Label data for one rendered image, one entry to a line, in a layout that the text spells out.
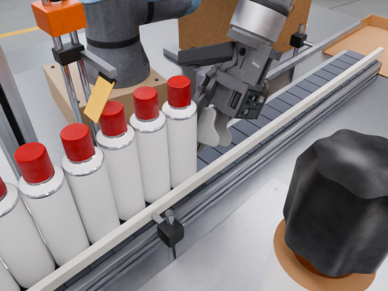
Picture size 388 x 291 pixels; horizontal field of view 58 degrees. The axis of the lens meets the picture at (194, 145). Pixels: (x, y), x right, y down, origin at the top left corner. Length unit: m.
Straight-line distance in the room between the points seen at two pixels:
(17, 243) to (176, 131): 0.25
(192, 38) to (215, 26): 0.11
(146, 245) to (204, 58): 0.31
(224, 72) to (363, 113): 0.48
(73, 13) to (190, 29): 0.62
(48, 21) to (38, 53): 0.78
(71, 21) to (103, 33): 0.32
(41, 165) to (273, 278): 0.26
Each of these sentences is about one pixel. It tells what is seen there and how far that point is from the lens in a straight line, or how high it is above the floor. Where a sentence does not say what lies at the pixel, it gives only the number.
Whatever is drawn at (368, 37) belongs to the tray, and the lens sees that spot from 1.33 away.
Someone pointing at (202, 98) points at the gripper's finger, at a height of 1.03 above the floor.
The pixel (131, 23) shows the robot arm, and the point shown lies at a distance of 0.77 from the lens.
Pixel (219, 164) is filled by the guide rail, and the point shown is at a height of 0.91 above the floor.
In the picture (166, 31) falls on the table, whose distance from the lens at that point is 1.26.
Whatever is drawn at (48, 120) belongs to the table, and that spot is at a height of 0.83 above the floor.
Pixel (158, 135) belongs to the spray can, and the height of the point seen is 1.03.
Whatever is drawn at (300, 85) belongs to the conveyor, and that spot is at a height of 0.88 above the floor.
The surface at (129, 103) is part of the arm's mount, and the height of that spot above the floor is 0.89.
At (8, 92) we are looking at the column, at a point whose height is 1.09.
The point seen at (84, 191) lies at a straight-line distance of 0.46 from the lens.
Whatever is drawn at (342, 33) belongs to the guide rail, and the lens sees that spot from 0.99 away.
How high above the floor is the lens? 1.34
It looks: 42 degrees down
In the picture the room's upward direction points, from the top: straight up
